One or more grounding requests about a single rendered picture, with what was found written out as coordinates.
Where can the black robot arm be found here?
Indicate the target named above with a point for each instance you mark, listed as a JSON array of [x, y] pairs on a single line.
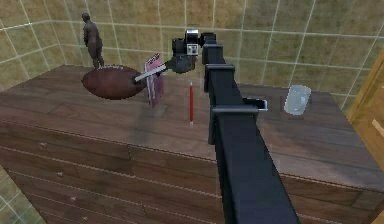
[[240, 140]]

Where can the clear glass mug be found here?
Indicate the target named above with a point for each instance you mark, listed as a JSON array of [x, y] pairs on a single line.
[[297, 99]]

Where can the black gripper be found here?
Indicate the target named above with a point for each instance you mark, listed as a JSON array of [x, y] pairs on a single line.
[[181, 60]]

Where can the red pencil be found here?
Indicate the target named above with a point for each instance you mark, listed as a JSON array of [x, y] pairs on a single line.
[[191, 103]]

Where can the dark brown human statue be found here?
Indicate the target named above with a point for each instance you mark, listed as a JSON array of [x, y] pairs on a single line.
[[92, 40]]

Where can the black flat phone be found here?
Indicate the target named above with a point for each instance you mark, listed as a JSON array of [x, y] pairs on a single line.
[[258, 103]]

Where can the brown football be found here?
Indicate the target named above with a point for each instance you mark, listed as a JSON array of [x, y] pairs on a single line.
[[111, 82]]

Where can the yellow wooden door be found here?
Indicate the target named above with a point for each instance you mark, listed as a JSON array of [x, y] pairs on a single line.
[[368, 110]]

